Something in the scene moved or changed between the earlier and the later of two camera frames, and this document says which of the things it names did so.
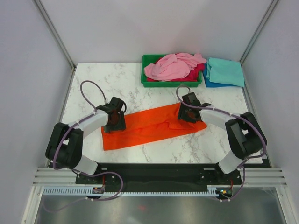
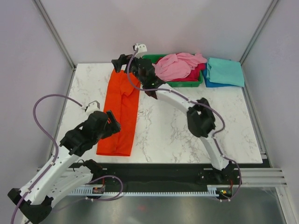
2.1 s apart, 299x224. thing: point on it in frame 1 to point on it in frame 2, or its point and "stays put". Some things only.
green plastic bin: x=147 y=59 stays put
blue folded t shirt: x=210 y=83 stays put
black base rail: x=159 y=176 stays put
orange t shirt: x=148 y=125 to x=122 y=100
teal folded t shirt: x=225 y=71 stays put
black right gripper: x=181 y=115 to x=122 y=60
